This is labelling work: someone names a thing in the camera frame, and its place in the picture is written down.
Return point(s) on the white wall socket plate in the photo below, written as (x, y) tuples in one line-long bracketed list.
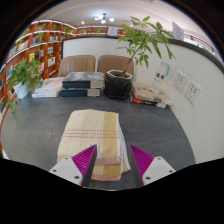
[(180, 80), (193, 92)]

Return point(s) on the white sign card on partition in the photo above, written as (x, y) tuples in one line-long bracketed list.
[(178, 31)]

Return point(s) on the clear acrylic sign holder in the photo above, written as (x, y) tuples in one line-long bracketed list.
[(161, 76)]

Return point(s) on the white cover book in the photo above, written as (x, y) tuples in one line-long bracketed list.
[(50, 85)]

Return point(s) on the dark blue flat book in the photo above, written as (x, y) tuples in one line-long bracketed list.
[(80, 92)]

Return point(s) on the tan padded chair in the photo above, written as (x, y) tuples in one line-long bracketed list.
[(113, 63), (76, 65)]

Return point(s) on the white paper notice on shelf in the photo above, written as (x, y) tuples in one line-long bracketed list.
[(112, 31)]

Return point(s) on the orange wooden bookshelf unit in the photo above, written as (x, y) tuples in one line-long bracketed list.
[(36, 50)]

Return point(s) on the cream and yellow striped towel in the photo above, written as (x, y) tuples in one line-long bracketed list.
[(90, 131)]

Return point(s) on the multi-bulb ceiling lamp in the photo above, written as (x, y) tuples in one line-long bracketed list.
[(104, 18)]

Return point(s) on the tall plant in black pot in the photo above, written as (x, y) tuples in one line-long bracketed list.
[(118, 85)]

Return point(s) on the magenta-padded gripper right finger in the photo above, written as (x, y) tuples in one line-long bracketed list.
[(158, 168)]

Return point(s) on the white flat book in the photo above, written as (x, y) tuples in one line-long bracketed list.
[(45, 94)]

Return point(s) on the leafy plant in white pot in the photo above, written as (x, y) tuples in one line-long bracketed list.
[(25, 75)]

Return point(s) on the red spined book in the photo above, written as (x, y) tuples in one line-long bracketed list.
[(143, 101)]

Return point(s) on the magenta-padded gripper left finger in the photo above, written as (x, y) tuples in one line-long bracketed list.
[(66, 168)]

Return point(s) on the thick dark blue book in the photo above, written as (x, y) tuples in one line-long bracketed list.
[(83, 80)]

